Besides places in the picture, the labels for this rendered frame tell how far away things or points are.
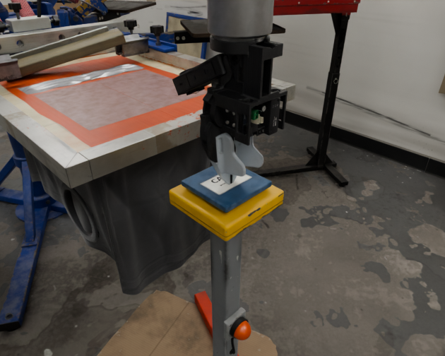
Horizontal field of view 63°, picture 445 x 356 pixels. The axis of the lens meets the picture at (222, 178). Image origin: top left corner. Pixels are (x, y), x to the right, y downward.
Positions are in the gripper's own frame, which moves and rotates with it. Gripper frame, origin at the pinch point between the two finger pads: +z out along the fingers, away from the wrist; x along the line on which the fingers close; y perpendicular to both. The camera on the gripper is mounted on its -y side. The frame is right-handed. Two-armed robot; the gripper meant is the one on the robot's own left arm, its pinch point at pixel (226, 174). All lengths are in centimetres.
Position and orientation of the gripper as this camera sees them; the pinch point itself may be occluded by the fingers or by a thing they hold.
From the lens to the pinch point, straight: 54.7
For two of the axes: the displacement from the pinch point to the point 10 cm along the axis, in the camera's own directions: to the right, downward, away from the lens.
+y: 7.0, 3.8, -6.1
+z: 0.0, 8.5, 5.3
